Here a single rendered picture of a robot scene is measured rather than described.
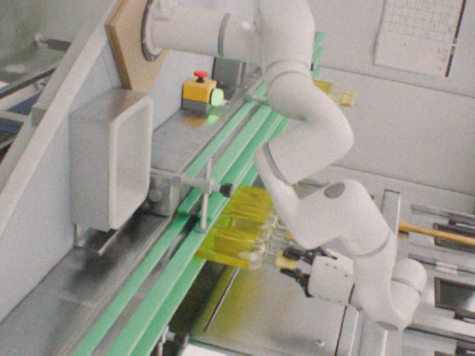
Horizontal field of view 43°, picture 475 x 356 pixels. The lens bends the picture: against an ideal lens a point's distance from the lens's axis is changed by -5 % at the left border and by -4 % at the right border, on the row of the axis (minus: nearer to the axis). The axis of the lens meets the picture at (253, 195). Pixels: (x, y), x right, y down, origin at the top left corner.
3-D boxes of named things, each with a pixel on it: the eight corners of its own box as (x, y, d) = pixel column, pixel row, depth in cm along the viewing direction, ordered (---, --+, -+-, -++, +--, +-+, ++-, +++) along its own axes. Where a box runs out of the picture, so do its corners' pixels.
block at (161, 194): (139, 211, 133) (169, 219, 132) (140, 172, 128) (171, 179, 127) (146, 205, 136) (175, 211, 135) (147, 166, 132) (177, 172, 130)
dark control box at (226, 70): (211, 81, 189) (237, 86, 188) (213, 55, 186) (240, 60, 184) (219, 74, 197) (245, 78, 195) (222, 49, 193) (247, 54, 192)
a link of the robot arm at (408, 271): (415, 304, 112) (432, 262, 116) (363, 284, 116) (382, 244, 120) (409, 334, 124) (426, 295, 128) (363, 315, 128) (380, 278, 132)
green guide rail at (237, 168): (176, 212, 136) (211, 220, 135) (176, 208, 136) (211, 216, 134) (308, 47, 289) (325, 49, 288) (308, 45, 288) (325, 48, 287)
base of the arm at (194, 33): (138, 7, 117) (213, 16, 115) (161, -29, 125) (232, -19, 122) (148, 66, 130) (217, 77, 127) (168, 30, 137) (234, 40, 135)
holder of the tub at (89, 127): (71, 247, 118) (108, 256, 116) (69, 113, 105) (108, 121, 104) (109, 207, 133) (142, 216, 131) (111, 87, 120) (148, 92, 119)
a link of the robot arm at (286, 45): (263, 111, 112) (268, 29, 101) (251, 51, 130) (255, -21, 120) (314, 111, 113) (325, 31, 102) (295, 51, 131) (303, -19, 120)
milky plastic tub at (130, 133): (72, 225, 115) (113, 235, 114) (70, 113, 105) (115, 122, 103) (111, 187, 130) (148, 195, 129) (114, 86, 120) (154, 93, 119)
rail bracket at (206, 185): (168, 227, 133) (225, 240, 130) (173, 154, 125) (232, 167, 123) (173, 220, 135) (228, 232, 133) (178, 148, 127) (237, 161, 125)
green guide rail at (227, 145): (178, 182, 133) (214, 190, 131) (179, 178, 132) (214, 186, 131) (310, 31, 285) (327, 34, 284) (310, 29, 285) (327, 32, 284)
